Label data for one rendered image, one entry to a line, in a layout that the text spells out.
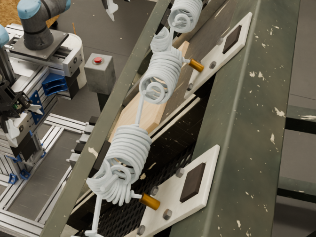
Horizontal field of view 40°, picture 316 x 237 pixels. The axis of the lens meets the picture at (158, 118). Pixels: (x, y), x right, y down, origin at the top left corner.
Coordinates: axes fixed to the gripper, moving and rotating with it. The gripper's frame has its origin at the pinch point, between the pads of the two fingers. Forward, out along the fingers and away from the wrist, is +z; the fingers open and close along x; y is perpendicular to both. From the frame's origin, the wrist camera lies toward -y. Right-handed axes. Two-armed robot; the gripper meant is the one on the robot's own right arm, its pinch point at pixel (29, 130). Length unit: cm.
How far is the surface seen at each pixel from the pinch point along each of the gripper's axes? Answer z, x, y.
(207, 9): 4, 61, 46
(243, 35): -23, -8, 90
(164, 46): -25, -9, 74
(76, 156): 44, 30, -34
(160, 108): 14.1, 20.3, 37.2
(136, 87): 31, 58, -3
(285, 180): 141, 94, 25
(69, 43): 43, 148, -123
